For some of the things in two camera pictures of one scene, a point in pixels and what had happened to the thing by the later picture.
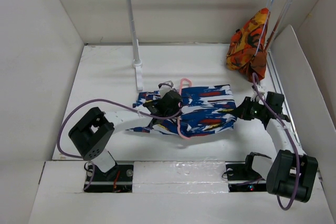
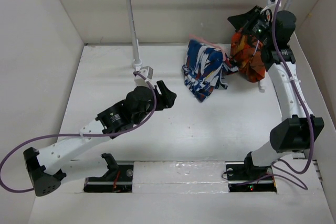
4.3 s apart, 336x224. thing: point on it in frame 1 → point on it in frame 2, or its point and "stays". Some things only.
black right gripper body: (252, 109) → (256, 24)
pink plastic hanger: (180, 96) → (193, 36)
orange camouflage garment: (247, 51) stays
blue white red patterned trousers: (189, 111) → (204, 68)
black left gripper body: (171, 112) → (162, 102)
